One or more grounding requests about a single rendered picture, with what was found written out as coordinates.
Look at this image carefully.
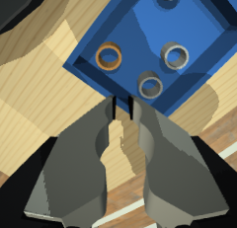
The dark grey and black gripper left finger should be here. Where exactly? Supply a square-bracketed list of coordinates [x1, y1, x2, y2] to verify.
[0, 95, 117, 228]

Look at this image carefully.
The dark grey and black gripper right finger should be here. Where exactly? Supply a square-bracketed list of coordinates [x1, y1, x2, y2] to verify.
[128, 95, 237, 228]

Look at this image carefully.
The bronze bushing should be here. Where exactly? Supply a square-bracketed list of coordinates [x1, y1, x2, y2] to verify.
[96, 41, 121, 70]

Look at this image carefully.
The blue crate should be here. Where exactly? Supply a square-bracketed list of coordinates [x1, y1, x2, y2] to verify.
[62, 0, 237, 117]

